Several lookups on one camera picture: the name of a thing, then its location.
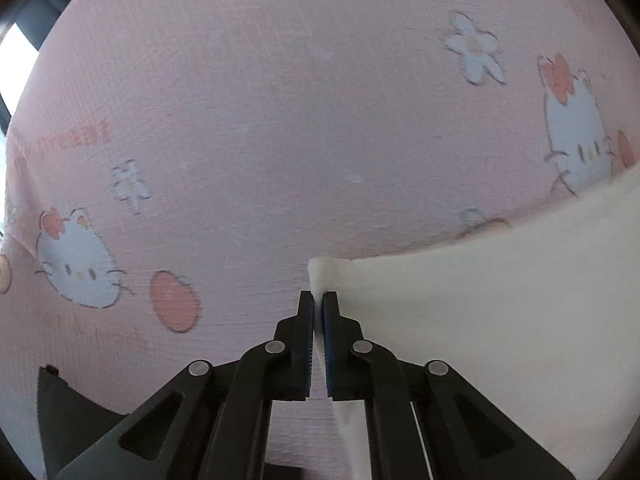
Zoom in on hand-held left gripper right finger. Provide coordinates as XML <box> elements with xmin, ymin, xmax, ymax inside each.
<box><xmin>324</xmin><ymin>292</ymin><xmax>576</xmax><ymax>480</ymax></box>

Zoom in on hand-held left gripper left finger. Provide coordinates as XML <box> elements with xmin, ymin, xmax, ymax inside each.
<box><xmin>55</xmin><ymin>291</ymin><xmax>315</xmax><ymax>480</ymax></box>

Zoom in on pink cartoon cat printed blanket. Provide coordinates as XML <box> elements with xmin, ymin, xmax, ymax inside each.
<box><xmin>0</xmin><ymin>0</ymin><xmax>640</xmax><ymax>480</ymax></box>

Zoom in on bright window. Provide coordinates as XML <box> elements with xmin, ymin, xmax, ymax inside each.
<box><xmin>0</xmin><ymin>22</ymin><xmax>41</xmax><ymax>116</ymax></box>

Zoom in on black cloth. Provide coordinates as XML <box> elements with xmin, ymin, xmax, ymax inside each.
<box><xmin>37</xmin><ymin>364</ymin><xmax>136</xmax><ymax>480</ymax></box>

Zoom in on cream garment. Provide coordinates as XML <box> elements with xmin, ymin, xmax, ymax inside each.
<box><xmin>307</xmin><ymin>165</ymin><xmax>640</xmax><ymax>480</ymax></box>

